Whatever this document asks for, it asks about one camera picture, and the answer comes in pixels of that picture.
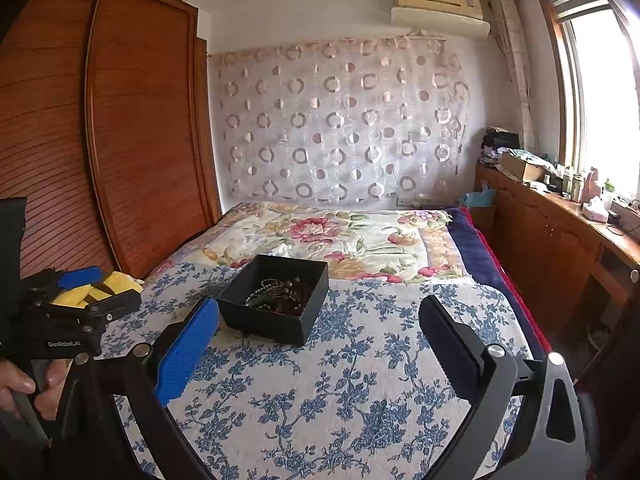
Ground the circle patterned wall cloth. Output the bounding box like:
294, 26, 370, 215
212, 35, 477, 207

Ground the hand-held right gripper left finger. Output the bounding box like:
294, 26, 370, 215
50, 296, 221, 480

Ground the cardboard box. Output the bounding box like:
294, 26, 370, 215
500, 150, 547, 184

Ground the white window curtain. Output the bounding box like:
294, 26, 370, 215
489, 0, 539, 162

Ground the white tissue box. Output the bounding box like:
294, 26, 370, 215
582, 199, 609, 222

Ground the black jewelry box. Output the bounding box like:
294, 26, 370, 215
217, 253, 331, 347

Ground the floral blanket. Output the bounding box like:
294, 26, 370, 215
145, 201, 474, 287

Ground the navy blanket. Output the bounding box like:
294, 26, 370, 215
444, 206, 540, 357

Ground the wooden cabinet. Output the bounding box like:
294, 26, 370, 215
472, 162, 640, 362

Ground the pile of dark bags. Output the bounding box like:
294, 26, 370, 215
480, 127, 521, 166

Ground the teal plastic bag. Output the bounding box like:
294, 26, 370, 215
460, 185, 496, 209

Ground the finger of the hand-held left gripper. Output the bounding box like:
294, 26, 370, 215
47, 289, 143, 322
56, 266, 105, 292

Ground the window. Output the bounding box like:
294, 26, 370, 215
536, 0, 640, 202

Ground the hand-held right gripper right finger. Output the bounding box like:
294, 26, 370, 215
418, 295, 587, 480

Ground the person's left hand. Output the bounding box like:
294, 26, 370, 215
0, 359, 69, 421

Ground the pink bottle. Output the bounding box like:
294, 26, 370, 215
582, 167, 604, 201

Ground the jewelry pile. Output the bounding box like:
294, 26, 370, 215
244, 276, 314, 317

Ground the wall air conditioner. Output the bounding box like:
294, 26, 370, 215
391, 0, 491, 39

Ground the blue floral bedsheet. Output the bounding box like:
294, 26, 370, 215
95, 260, 535, 480

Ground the wooden wardrobe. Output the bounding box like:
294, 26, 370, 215
0, 0, 224, 282

